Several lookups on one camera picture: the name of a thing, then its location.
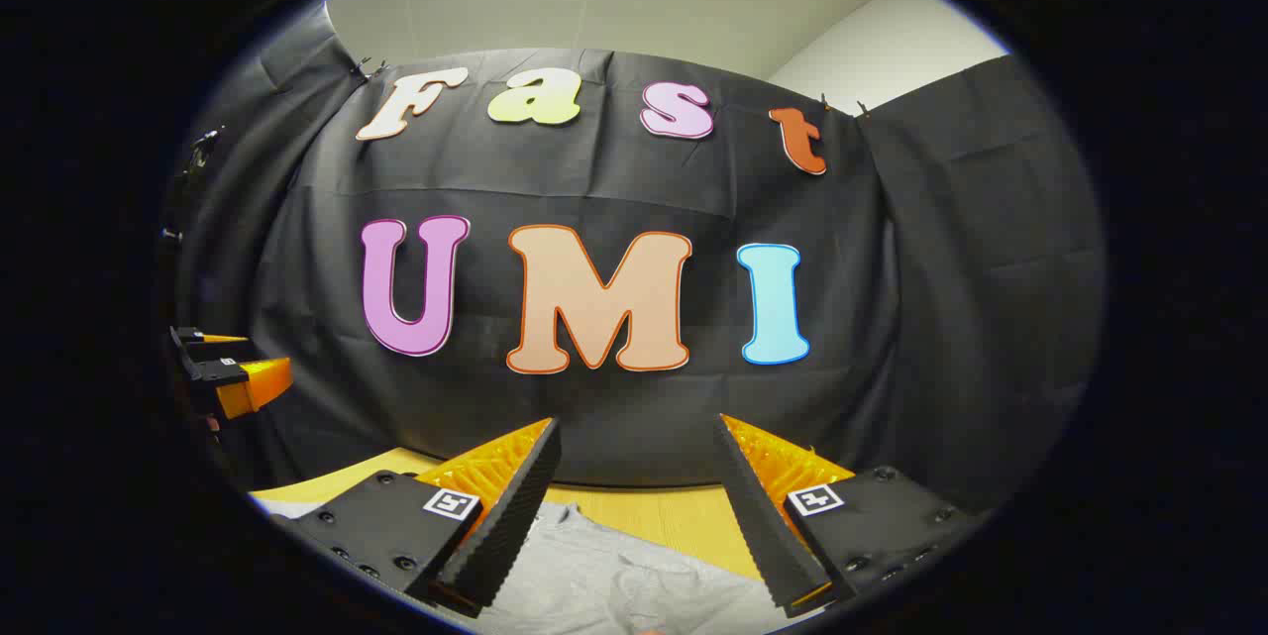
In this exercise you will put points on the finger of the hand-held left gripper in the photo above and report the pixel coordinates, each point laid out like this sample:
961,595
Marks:
193,338
253,385

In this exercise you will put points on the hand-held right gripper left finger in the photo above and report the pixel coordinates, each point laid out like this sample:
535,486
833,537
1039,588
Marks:
515,516

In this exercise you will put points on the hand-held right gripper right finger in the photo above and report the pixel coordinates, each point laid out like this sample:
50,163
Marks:
763,526

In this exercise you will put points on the grey zip-neck sweatshirt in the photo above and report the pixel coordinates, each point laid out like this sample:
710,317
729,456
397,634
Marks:
614,576

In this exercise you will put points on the black backdrop cloth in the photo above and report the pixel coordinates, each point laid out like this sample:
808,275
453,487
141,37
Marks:
614,179

